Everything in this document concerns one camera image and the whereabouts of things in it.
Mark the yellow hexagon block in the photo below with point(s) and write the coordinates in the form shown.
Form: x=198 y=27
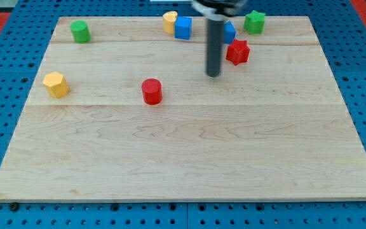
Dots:
x=55 y=84

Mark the green star block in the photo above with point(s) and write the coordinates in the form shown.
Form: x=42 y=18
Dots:
x=254 y=22

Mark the red cylinder block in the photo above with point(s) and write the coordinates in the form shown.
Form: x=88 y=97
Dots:
x=152 y=91

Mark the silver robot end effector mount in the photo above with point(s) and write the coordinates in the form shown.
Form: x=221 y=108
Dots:
x=218 y=10

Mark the light wooden board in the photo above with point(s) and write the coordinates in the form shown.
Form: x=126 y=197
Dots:
x=273 y=129

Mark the blue cube block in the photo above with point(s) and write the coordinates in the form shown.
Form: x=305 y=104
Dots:
x=183 y=28

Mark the yellow heart block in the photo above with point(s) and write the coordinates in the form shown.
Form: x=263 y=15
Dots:
x=169 y=19

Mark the red star block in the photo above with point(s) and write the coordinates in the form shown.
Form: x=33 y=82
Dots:
x=238 y=52

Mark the blue block behind rod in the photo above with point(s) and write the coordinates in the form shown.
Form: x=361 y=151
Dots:
x=229 y=32

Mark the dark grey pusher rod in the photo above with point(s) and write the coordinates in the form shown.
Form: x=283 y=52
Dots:
x=215 y=39

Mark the green cylinder block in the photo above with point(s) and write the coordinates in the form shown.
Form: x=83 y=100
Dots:
x=80 y=31

